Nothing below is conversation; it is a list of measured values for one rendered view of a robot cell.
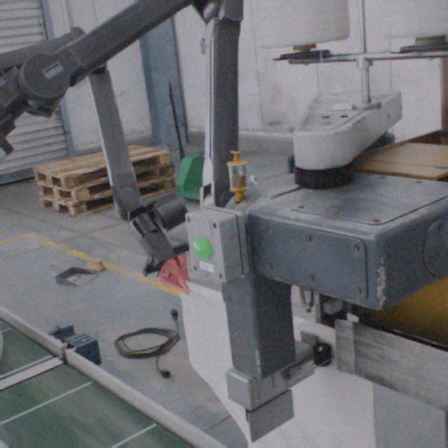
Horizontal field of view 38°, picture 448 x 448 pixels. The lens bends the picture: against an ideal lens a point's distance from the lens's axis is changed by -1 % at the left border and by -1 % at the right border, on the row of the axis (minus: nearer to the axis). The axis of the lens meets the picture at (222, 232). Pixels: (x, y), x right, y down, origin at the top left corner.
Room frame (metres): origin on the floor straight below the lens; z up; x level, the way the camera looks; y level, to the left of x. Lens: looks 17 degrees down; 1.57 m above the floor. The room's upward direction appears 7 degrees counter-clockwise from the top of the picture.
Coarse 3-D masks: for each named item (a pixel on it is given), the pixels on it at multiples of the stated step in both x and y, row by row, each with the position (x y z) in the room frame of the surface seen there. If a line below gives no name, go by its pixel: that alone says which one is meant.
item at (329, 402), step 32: (192, 288) 1.26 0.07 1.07; (192, 320) 1.28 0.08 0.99; (224, 320) 1.19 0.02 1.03; (192, 352) 1.29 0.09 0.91; (224, 352) 1.20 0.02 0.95; (224, 384) 1.21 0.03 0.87; (320, 384) 1.01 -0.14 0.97; (352, 384) 0.95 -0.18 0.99; (320, 416) 1.01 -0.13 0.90; (352, 416) 0.95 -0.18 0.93
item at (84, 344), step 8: (56, 328) 2.68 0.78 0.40; (64, 328) 2.62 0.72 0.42; (72, 328) 2.64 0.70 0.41; (56, 336) 2.66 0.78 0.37; (64, 336) 2.62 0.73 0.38; (72, 336) 2.59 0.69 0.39; (80, 336) 2.57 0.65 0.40; (88, 336) 2.56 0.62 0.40; (64, 344) 2.46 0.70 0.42; (72, 344) 2.51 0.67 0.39; (80, 344) 2.50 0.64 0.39; (88, 344) 2.50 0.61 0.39; (96, 344) 2.53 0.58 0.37; (80, 352) 2.48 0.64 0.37; (88, 352) 2.50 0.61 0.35; (96, 352) 2.52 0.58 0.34; (88, 360) 2.50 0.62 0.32; (96, 360) 2.52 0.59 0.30
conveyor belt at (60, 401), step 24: (24, 384) 2.23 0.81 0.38; (48, 384) 2.21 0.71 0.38; (72, 384) 2.19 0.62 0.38; (0, 408) 2.07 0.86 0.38; (24, 408) 2.05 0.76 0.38; (48, 408) 2.04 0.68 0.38; (72, 408) 2.02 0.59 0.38; (96, 408) 2.00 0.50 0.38; (120, 408) 1.98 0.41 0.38; (0, 432) 1.92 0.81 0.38; (24, 432) 1.90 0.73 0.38; (48, 432) 1.88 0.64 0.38; (72, 432) 1.87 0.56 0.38; (96, 432) 1.85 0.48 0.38; (120, 432) 1.84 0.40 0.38; (144, 432) 1.82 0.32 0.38
